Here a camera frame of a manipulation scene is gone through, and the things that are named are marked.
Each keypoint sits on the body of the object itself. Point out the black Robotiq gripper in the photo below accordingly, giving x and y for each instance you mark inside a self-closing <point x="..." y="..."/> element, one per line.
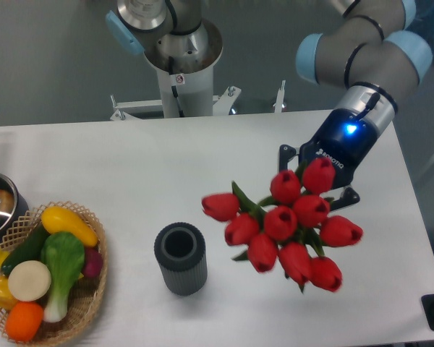
<point x="345" y="138"/>

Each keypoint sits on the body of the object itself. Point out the red tulip bouquet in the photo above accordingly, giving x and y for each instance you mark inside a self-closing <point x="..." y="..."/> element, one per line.
<point x="290" y="226"/>

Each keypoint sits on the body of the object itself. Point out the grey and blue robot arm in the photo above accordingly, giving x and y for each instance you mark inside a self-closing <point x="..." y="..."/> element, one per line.
<point x="372" y="55"/>

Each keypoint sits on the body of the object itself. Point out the dark grey ribbed vase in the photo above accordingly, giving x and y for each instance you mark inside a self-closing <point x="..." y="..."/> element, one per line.
<point x="180" y="251"/>

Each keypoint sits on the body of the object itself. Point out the purple red radish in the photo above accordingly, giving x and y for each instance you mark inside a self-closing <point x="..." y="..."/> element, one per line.
<point x="93" y="263"/>

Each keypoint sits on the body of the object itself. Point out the woven wicker basket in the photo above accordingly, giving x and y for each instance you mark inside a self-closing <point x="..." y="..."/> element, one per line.
<point x="86" y="295"/>

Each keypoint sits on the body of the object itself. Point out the yellow squash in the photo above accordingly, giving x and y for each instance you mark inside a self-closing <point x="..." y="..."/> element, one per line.
<point x="58" y="219"/>

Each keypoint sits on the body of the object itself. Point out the green bok choy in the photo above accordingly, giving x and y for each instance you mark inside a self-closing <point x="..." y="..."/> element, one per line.
<point x="64" y="256"/>

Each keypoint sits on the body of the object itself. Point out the dark green cucumber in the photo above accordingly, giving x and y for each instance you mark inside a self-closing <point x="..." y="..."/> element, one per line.
<point x="29" y="249"/>

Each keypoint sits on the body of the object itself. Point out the round white radish slice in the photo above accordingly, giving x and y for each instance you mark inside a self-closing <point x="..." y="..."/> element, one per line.
<point x="29" y="281"/>

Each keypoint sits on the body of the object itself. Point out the orange fruit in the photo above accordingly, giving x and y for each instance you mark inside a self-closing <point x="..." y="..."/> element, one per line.
<point x="24" y="321"/>

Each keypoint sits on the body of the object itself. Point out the yellow bell pepper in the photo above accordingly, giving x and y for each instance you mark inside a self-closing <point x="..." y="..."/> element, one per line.
<point x="7" y="300"/>

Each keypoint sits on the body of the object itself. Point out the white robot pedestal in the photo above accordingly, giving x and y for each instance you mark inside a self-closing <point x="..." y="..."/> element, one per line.
<point x="182" y="95"/>

